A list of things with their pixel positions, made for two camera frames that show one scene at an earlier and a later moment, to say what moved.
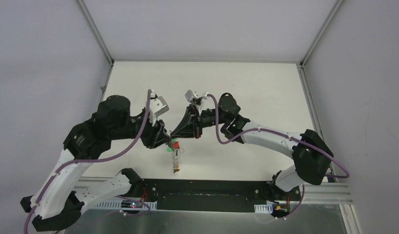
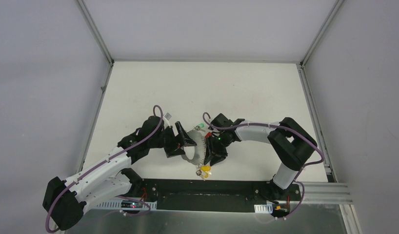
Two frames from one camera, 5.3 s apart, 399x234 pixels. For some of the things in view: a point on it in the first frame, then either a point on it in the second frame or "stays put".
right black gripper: (191, 125) -> (212, 152)
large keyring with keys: (174, 146) -> (197, 137)
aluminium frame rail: (312, 195) stays put
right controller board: (280, 210) stays put
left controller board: (131, 204) stays put
